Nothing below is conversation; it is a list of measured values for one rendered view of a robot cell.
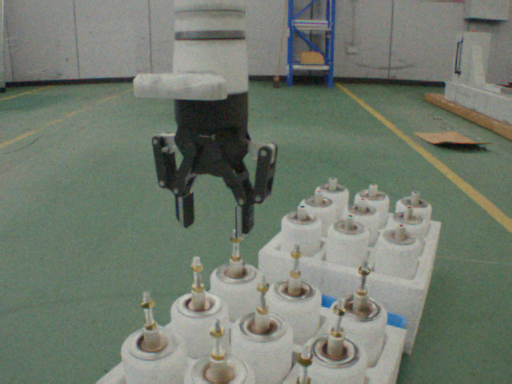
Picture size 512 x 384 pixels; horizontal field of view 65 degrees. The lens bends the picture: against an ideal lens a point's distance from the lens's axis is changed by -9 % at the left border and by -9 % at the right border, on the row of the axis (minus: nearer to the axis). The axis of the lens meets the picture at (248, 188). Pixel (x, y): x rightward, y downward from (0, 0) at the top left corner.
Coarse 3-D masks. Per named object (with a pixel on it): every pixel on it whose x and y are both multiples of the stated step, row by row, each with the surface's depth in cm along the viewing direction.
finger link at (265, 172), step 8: (264, 152) 42; (264, 160) 42; (256, 168) 43; (264, 168) 42; (272, 168) 44; (256, 176) 43; (264, 176) 43; (272, 176) 44; (256, 184) 43; (264, 184) 43; (272, 184) 45; (256, 192) 44; (264, 192) 43; (256, 200) 44; (264, 200) 44
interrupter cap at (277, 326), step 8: (240, 320) 66; (248, 320) 67; (272, 320) 67; (280, 320) 67; (240, 328) 65; (248, 328) 65; (272, 328) 65; (280, 328) 65; (248, 336) 63; (256, 336) 63; (264, 336) 63; (272, 336) 63; (280, 336) 63
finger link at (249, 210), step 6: (246, 192) 45; (252, 192) 45; (252, 198) 45; (252, 204) 45; (246, 210) 45; (252, 210) 46; (246, 216) 46; (252, 216) 46; (246, 222) 46; (252, 222) 47; (246, 228) 46; (252, 228) 47
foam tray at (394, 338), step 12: (324, 312) 80; (168, 324) 77; (324, 324) 77; (384, 336) 74; (396, 336) 73; (228, 348) 71; (300, 348) 71; (384, 348) 70; (396, 348) 70; (192, 360) 68; (384, 360) 67; (396, 360) 68; (120, 372) 65; (372, 372) 65; (384, 372) 65; (396, 372) 74
